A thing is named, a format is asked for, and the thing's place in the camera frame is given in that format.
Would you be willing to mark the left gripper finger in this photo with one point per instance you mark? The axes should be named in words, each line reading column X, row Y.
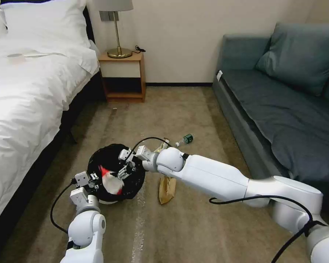
column 95, row 176
column 96, row 187

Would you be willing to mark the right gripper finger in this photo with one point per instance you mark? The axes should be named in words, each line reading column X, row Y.
column 121, row 174
column 130, row 170

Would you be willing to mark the red and white trash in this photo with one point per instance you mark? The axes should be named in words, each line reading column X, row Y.
column 112, row 184

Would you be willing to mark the trash bin with black bag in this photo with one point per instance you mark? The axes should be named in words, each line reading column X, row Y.
column 134, row 185

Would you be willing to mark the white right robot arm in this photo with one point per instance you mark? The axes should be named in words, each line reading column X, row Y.
column 213, row 175

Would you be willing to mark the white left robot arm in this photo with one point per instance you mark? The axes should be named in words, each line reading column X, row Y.
column 85, row 235

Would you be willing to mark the crumpled pale wrapper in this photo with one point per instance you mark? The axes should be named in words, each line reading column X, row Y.
column 161, row 145

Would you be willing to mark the brown paper bag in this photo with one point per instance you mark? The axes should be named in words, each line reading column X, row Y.
column 166, row 190

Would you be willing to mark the plastic bottle with green label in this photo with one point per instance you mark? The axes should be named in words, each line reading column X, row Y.
column 187, row 138

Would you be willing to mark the white duvet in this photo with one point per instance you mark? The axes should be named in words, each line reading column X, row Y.
column 30, row 109

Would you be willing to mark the wooden nightstand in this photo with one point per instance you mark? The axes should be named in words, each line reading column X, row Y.
column 123, row 68

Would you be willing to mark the brass table lamp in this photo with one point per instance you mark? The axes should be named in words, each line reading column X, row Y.
column 119, row 52

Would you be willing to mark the white sofa tag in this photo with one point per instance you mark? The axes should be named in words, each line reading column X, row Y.
column 219, row 75

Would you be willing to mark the dark teal sofa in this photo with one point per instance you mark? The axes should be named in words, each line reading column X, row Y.
column 263, row 115

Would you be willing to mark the large white pillow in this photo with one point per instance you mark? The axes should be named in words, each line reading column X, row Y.
column 46, row 22

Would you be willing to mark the large teal cushion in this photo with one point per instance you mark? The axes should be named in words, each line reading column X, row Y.
column 298, row 54

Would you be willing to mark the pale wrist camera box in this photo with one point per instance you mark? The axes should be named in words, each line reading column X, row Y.
column 81, row 179
column 124, row 155

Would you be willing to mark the black bed frame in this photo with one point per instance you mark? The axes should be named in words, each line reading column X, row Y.
column 71, row 115

